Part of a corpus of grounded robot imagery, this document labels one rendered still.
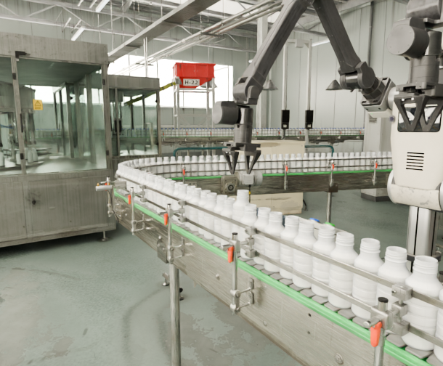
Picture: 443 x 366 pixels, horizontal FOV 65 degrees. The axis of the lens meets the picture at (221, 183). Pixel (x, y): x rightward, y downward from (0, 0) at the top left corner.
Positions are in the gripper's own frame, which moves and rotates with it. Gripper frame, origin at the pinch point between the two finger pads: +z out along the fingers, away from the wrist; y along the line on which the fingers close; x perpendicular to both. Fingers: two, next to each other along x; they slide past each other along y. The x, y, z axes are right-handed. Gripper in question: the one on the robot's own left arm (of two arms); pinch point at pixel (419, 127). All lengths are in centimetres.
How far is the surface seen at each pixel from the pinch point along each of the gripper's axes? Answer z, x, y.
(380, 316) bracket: 32.0, -10.0, -26.0
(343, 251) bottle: 26.9, 5.2, -16.7
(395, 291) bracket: 29.2, -9.3, -20.7
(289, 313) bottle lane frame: 46, 18, -20
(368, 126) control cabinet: -7, 380, 524
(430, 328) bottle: 35.5, -13.7, -16.5
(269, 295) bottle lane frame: 45, 26, -20
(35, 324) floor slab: 139, 227, -67
